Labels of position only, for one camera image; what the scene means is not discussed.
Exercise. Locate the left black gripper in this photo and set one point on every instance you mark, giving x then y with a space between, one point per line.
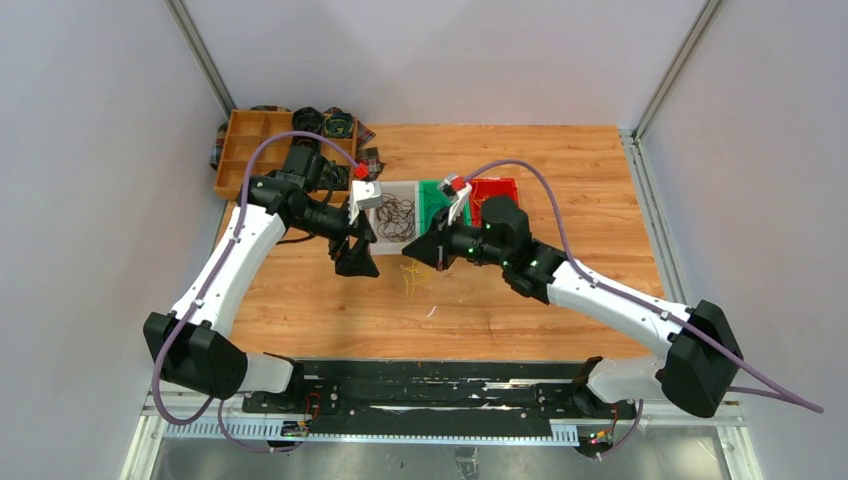
357 260

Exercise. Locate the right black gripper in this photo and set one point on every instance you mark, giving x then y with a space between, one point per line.
433 248

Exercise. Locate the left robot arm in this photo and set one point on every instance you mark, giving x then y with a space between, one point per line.
190 345

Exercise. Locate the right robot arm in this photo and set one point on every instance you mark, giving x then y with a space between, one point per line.
694 354

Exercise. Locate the green plastic bin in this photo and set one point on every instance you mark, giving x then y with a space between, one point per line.
430 201

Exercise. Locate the white plastic bin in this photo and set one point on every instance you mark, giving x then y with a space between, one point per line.
395 222

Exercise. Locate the red plastic bin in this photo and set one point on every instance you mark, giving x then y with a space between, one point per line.
484 188

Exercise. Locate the rolled green cloth top right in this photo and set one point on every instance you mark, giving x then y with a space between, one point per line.
339 124

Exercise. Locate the rolled dark cloth top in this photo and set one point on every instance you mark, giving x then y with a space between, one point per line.
308 119

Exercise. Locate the wooden compartment tray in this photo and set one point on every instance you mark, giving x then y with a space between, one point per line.
245 152

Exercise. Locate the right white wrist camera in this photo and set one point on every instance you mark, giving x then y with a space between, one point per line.
457 189

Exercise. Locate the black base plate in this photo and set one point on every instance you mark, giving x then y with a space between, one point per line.
439 399

